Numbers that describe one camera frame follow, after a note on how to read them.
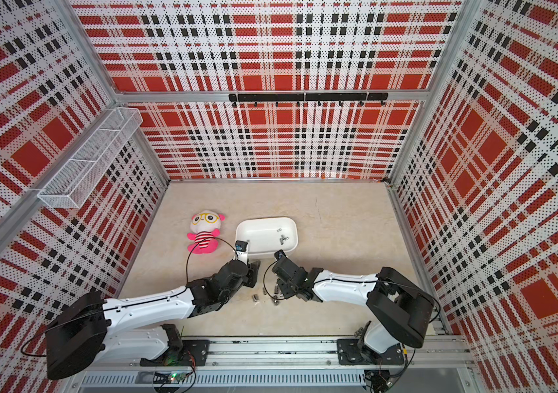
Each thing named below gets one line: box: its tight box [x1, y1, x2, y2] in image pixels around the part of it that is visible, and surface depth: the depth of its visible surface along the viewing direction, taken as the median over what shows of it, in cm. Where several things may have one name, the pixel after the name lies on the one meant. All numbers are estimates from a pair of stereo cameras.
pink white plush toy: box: [186, 209, 226, 255], surface depth 98 cm
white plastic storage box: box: [235, 216, 299, 262], surface depth 103 cm
